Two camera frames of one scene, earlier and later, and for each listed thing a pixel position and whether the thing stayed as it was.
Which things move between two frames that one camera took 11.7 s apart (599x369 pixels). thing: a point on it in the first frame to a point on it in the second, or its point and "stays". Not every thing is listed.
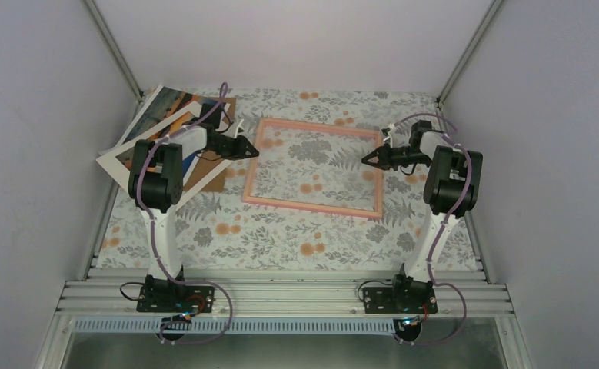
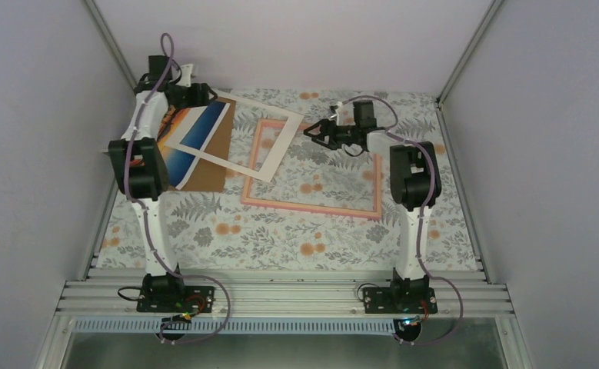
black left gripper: x=242 y=144 to x=199 y=94
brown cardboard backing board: x=205 y=162 stays
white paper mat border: x=121 y=171 to x=272 y=157
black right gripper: x=385 y=162 to x=323 y=122
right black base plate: x=399 y=300 stays
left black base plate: x=176 y=299 stays
